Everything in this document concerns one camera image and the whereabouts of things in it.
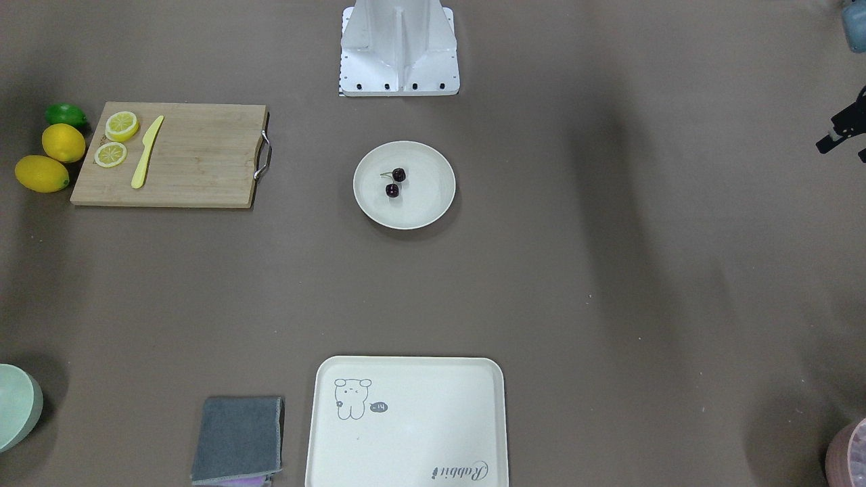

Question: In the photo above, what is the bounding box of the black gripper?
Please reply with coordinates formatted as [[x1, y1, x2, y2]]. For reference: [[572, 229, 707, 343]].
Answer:
[[815, 86, 865, 154]]

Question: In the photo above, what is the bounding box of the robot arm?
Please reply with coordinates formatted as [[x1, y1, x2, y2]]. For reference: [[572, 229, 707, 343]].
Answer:
[[815, 1, 865, 154]]

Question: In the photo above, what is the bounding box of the cream rabbit tray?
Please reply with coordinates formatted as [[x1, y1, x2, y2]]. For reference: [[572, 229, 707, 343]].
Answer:
[[305, 356, 509, 486]]

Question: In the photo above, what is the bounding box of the pink bowl with ice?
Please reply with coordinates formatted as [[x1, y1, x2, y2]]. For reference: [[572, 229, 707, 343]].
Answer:
[[825, 419, 865, 486]]

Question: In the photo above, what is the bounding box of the cream round plate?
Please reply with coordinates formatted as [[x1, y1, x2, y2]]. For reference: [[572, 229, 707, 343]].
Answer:
[[352, 141, 457, 230]]

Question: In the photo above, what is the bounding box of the grey folded cloth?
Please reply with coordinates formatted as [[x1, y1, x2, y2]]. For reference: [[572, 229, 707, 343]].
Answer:
[[191, 396, 283, 486]]

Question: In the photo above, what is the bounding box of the yellow plastic knife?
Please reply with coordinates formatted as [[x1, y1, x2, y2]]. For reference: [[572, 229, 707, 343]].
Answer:
[[131, 115, 164, 190]]

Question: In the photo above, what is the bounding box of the lemon slice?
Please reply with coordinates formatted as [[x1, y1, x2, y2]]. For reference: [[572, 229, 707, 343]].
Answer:
[[105, 111, 140, 143], [93, 141, 128, 168]]

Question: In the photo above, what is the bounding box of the yellow lemon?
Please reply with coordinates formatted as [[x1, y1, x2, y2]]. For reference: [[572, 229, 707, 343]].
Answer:
[[14, 155, 70, 193], [41, 123, 87, 164]]

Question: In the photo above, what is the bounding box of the green lime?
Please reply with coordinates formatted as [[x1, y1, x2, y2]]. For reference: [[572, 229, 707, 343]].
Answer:
[[44, 103, 89, 129]]

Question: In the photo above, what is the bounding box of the mint green bowl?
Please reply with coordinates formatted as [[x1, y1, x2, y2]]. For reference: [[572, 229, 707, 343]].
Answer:
[[1, 364, 43, 452]]

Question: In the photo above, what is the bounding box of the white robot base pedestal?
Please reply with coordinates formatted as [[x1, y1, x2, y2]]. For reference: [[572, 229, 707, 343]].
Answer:
[[338, 1, 461, 97]]

